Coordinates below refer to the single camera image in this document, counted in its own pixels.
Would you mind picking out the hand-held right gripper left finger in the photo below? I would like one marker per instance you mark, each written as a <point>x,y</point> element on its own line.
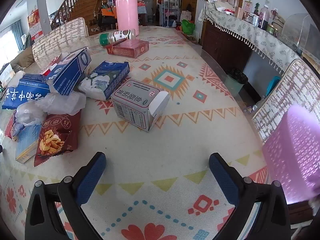
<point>90,177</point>

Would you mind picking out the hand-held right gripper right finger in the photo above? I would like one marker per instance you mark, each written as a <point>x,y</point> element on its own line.
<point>225,180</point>

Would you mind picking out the red snack bag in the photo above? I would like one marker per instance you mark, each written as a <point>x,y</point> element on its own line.
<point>60,130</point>

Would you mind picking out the light blue box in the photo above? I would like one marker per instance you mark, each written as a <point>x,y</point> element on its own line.
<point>25,142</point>

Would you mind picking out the purple plastic basket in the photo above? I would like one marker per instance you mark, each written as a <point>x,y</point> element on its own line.
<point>295,152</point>

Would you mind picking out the grey medicine box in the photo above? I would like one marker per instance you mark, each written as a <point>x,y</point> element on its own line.
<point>135,100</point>

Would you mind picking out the blue tissue pack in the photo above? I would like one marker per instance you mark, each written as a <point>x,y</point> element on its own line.
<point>105,80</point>

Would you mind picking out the blue and white box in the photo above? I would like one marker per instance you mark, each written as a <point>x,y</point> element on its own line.
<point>67,75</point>

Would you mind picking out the dark blue printed bag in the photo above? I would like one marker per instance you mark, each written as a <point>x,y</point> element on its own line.
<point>22,92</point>

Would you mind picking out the red and white paper box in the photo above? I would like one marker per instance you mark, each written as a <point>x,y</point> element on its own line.
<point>48,70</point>

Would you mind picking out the green trash bin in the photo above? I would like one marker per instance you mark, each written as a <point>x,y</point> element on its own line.
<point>235,85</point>

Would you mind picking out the blue plastic stool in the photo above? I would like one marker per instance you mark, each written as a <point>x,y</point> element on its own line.
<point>272,86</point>

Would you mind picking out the patterned fabric chair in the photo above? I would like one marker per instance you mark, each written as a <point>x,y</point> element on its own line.
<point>60,38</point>
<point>287,90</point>

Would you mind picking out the white cardboard box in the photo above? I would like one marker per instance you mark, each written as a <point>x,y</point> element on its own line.
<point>6,73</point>

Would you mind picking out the red flat carton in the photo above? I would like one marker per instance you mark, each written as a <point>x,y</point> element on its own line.
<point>130,48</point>

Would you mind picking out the dark wooden sideboard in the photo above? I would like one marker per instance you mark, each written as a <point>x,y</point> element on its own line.
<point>220,45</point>

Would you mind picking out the brown sofa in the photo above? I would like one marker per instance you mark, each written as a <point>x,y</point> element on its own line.
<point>22,57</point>

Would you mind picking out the green-capped seasoning bottle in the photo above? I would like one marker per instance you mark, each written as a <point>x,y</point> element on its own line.
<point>120,36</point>

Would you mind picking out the leaf-printed fringed cloth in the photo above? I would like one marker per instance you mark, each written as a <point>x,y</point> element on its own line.
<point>240,27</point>

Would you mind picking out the green bag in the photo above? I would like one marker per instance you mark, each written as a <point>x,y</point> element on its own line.
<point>188,27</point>

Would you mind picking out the green lidded jar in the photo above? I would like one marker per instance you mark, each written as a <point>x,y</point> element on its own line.
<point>271,29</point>

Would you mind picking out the blue curtain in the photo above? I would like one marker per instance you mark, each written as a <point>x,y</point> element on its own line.
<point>16,35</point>

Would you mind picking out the dark liquid bottle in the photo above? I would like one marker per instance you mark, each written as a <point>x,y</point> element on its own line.
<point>263,20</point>

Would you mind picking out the pink thermos flask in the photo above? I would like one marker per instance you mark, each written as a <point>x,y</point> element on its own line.
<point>126,15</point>

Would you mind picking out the clear mesh food cover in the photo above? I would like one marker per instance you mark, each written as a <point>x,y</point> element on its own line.
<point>300,27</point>

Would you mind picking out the wooden staircase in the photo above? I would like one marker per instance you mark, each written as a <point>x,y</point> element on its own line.
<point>85,7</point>

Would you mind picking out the checked cloth table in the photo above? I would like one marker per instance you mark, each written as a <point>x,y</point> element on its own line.
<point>142,7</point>

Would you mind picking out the white metal rack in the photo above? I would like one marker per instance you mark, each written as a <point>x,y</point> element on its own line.
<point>170,10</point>

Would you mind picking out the red wall calendar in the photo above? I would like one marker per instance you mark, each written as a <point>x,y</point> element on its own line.
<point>35,27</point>

